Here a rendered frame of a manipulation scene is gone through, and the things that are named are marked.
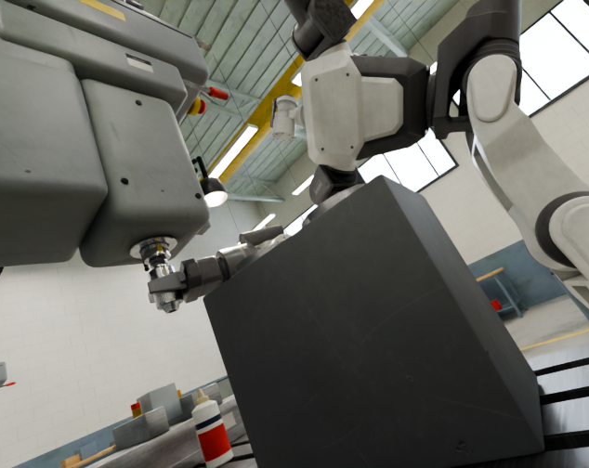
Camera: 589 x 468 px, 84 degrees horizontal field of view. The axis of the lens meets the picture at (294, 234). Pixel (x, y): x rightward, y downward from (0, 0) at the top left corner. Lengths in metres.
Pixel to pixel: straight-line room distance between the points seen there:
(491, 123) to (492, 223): 7.14
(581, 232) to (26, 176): 0.85
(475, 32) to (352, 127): 0.32
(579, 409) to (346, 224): 0.19
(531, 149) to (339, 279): 0.63
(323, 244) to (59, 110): 0.50
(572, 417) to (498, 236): 7.65
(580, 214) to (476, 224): 7.24
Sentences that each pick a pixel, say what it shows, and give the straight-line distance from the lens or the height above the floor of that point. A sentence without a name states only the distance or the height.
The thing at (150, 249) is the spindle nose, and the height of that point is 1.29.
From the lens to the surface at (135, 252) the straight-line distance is 0.67.
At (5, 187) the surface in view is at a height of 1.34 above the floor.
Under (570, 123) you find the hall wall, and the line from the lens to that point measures 7.99.
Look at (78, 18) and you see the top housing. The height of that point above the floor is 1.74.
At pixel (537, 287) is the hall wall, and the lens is 7.90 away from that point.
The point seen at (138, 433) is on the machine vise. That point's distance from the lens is 0.70.
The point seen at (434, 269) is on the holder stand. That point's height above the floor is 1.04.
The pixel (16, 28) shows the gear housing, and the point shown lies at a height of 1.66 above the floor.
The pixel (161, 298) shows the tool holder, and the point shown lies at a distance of 0.63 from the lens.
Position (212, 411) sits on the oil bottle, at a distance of 0.58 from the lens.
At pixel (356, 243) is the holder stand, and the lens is 0.24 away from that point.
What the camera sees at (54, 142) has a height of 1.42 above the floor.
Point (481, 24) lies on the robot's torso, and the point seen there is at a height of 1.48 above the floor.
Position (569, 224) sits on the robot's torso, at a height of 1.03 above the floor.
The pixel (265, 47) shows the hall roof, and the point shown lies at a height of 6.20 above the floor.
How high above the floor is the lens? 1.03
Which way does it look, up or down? 18 degrees up
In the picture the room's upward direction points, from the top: 24 degrees counter-clockwise
